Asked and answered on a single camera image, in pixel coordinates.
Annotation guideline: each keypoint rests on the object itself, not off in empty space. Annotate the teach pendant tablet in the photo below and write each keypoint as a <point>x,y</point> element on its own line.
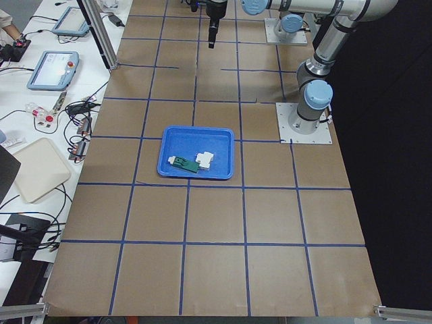
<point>54,70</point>
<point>71,23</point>

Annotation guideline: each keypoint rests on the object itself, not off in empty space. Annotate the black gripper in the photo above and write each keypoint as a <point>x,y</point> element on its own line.
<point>215,8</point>

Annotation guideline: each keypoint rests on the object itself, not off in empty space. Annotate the spare red push button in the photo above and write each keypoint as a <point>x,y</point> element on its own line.
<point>41,115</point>

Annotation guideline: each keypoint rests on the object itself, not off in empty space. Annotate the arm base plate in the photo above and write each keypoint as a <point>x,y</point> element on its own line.
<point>275,35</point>
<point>295,130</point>

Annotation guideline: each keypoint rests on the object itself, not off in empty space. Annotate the white circuit breaker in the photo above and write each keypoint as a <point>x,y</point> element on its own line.
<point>204,160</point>

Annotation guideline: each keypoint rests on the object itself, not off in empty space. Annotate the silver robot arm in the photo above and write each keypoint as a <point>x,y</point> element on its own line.
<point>315,93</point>
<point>288,24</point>

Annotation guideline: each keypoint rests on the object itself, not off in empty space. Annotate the green terminal block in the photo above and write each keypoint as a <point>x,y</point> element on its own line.
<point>184,164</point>

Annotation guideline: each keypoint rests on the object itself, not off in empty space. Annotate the aluminium extrusion post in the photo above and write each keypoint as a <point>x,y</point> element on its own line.
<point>97,28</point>

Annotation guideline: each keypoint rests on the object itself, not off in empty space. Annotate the far teach pendant tablet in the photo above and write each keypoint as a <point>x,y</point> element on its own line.
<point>71,23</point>

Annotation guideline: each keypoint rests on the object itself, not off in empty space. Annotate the seated person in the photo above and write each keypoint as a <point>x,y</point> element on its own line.
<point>9,32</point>

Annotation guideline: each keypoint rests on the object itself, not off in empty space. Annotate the black laptop corner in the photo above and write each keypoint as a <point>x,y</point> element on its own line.
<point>9,168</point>

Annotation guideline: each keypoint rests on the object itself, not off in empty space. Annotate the black camera stand base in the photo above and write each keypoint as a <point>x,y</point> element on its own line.
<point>21,237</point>

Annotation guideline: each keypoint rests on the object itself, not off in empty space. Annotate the near teach pendant tablet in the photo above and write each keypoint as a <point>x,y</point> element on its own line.
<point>54,70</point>

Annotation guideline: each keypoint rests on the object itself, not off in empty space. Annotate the blue plastic tray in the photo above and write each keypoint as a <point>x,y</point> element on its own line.
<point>188,141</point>

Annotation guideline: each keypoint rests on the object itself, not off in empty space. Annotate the black power adapter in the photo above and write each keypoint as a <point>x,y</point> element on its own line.
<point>116,21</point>

